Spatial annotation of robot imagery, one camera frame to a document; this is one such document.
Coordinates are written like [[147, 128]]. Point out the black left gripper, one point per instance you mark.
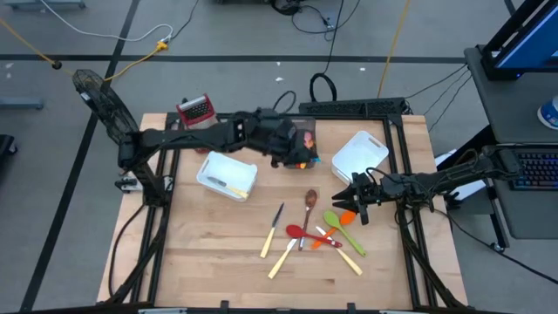
[[283, 139]]

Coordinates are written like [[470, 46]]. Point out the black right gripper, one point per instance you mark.
[[364, 192]]

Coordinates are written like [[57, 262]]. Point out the pink silicone spatula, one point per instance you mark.
[[308, 140]]

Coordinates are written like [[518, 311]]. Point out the blue silicone spatula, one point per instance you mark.
[[317, 160]]

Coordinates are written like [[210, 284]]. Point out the white plastic bin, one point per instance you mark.
[[359, 157], [226, 168]]

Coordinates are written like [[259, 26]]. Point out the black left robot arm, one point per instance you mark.
[[183, 137]]

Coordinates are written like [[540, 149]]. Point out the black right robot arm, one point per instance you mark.
[[436, 183]]

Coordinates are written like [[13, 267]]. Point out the orange silicone spatula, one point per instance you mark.
[[347, 216]]

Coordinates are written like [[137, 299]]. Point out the green silicone spoon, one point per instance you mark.
[[331, 218]]

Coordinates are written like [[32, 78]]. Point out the grey plastic bin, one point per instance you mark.
[[305, 124]]

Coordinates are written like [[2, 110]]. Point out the red silicone spoon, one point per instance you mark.
[[294, 230]]

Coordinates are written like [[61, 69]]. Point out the black power strip bar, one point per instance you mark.
[[353, 107]]

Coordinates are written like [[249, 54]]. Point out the grey computer desk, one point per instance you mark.
[[501, 109]]

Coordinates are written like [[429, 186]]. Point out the black standing fan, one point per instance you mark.
[[104, 104]]

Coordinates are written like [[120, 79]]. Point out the black computer keyboard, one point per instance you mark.
[[538, 170]]

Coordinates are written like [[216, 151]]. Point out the blue white round tub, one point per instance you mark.
[[550, 113]]

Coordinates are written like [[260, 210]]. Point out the computer monitor blue screen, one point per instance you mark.
[[527, 43]]

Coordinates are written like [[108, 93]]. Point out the grey furniture foot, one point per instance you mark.
[[19, 104], [43, 4]]

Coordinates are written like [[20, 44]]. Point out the silver metal bracket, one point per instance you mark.
[[128, 184]]

